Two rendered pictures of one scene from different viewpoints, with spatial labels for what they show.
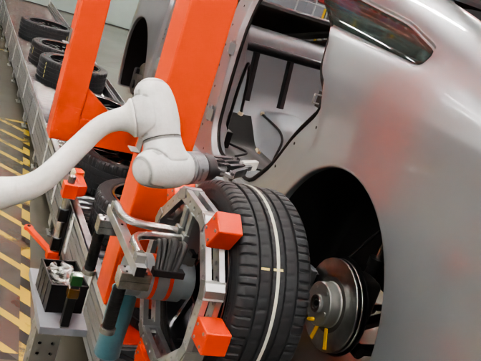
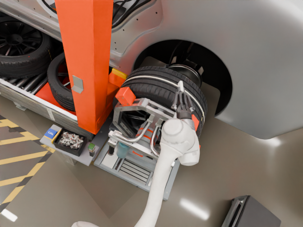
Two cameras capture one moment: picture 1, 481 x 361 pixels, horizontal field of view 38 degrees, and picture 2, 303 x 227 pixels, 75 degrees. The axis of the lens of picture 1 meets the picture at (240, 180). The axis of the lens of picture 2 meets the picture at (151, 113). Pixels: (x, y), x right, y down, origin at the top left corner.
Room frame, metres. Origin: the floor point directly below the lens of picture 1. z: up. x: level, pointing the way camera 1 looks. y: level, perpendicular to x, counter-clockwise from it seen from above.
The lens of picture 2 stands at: (1.72, 0.69, 2.07)
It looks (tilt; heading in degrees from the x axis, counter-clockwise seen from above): 57 degrees down; 298
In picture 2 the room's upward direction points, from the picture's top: 25 degrees clockwise
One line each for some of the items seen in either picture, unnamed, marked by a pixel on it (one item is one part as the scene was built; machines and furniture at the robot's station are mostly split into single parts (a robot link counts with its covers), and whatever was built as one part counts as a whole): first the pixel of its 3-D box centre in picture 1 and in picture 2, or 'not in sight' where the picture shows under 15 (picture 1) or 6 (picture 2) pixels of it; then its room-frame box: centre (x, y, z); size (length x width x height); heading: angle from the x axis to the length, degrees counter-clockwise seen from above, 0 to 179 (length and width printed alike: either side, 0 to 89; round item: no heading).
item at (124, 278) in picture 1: (133, 277); not in sight; (1.75, 0.20, 0.93); 0.09 x 0.05 x 0.05; 116
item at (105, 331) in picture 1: (114, 307); not in sight; (1.73, 0.22, 0.83); 0.04 x 0.04 x 0.16
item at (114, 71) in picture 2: not in sight; (122, 69); (2.62, -0.16, 0.70); 0.14 x 0.14 x 0.05; 26
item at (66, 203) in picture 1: (62, 218); not in sight; (3.43, 0.84, 0.30); 0.09 x 0.05 x 0.50; 26
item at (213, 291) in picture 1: (178, 278); (150, 129); (1.99, 0.09, 0.85); 0.54 x 0.07 x 0.54; 26
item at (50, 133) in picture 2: not in sight; (51, 133); (2.51, 0.60, 0.47); 0.07 x 0.07 x 0.02; 26
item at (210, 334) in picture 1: (210, 336); not in sight; (1.71, -0.06, 0.85); 0.09 x 0.08 x 0.07; 26
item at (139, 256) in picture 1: (165, 236); (164, 140); (1.85, 0.15, 1.03); 0.19 x 0.18 x 0.11; 116
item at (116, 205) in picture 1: (149, 208); (134, 125); (2.02, 0.24, 1.03); 0.19 x 0.18 x 0.11; 116
